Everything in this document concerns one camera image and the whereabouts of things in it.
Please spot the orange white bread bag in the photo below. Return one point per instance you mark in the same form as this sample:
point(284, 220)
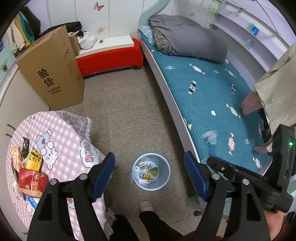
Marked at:
point(17, 158)

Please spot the teal patterned mattress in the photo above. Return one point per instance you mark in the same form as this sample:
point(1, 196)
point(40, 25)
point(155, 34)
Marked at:
point(208, 97)

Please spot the beige hanging shirt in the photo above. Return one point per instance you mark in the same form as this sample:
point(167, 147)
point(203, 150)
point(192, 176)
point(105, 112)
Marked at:
point(275, 93)

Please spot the yellow white carton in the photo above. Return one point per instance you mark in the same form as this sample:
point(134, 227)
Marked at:
point(145, 177)

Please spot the teal bunk bed frame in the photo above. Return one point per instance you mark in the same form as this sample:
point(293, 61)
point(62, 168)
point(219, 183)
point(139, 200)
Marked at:
point(257, 34)

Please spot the right hand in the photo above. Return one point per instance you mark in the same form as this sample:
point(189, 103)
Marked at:
point(275, 223)

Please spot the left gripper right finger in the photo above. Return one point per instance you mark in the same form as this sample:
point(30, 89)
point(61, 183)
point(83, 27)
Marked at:
point(246, 217)

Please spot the tall brown cardboard box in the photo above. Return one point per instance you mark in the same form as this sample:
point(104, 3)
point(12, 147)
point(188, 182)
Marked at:
point(50, 67)

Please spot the light blue trash bin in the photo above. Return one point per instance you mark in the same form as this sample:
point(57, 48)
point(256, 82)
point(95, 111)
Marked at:
point(146, 162)

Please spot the hanging clothes on rail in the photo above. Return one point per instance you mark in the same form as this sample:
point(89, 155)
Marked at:
point(22, 31)

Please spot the blue white box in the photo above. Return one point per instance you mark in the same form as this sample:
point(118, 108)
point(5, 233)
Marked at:
point(32, 202)

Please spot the person's pink slipper foot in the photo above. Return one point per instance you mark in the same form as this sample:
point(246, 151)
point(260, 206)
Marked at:
point(146, 206)

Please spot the dark seaweed wrapper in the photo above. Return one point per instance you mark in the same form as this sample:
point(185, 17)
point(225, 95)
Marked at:
point(25, 147)

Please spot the grey folded duvet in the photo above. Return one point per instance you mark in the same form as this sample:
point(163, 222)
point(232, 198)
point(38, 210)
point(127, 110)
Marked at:
point(180, 36)

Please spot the yellow snack wrapper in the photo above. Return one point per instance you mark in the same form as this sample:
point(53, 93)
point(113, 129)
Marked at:
point(34, 161)

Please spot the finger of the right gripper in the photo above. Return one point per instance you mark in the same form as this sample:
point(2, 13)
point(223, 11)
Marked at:
point(233, 172)

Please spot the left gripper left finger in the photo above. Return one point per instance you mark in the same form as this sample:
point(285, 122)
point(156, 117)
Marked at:
point(51, 220)

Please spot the white curved cabinet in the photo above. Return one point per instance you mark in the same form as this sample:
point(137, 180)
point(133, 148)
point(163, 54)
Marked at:
point(18, 101)

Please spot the red bench with white top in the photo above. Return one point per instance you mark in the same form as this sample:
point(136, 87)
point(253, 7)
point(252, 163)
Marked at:
point(110, 54)

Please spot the white plastic bag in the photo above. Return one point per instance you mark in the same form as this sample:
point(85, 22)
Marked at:
point(87, 41)

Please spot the red snack packet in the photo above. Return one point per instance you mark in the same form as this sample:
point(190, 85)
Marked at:
point(32, 183)

